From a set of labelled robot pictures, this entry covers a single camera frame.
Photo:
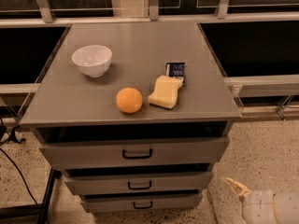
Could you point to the grey drawer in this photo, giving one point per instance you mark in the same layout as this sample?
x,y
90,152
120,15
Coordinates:
x,y
130,153
119,184
144,202

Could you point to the white ceramic bowl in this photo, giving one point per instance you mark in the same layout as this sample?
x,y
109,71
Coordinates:
x,y
92,60

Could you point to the yellow sponge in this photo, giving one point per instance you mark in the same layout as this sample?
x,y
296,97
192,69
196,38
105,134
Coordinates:
x,y
165,92

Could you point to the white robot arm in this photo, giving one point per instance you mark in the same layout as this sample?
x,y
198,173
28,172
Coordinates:
x,y
286,207

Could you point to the black metal stand leg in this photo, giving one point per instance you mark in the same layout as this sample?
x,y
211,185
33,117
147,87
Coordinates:
x,y
40,209

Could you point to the dark blue snack packet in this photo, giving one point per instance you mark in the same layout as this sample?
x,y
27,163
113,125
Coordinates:
x,y
175,70

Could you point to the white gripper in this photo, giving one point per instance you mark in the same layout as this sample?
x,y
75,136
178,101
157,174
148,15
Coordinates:
x,y
258,205

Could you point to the grey drawer cabinet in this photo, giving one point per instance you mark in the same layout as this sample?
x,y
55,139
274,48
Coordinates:
x,y
72,107

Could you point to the metal window railing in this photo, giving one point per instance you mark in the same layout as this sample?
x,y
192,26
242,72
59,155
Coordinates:
x,y
116,14

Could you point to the orange fruit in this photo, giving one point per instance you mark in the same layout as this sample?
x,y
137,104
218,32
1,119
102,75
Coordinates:
x,y
129,100

